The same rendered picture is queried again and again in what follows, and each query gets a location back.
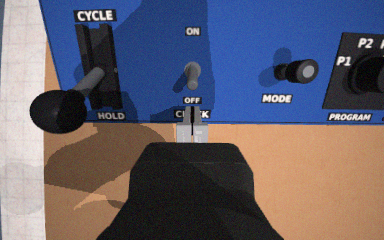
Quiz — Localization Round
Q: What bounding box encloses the blue control console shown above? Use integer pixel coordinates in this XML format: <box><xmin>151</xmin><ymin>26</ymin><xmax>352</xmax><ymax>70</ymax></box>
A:
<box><xmin>29</xmin><ymin>0</ymin><xmax>384</xmax><ymax>134</ymax></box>

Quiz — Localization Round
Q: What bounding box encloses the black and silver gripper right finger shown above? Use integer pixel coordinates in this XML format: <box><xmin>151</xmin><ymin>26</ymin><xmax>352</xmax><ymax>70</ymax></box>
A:
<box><xmin>192</xmin><ymin>106</ymin><xmax>209</xmax><ymax>143</ymax></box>

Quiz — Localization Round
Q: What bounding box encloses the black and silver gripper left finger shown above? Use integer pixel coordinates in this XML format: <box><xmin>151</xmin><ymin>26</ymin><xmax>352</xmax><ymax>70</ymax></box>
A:
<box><xmin>176</xmin><ymin>106</ymin><xmax>193</xmax><ymax>143</ymax></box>

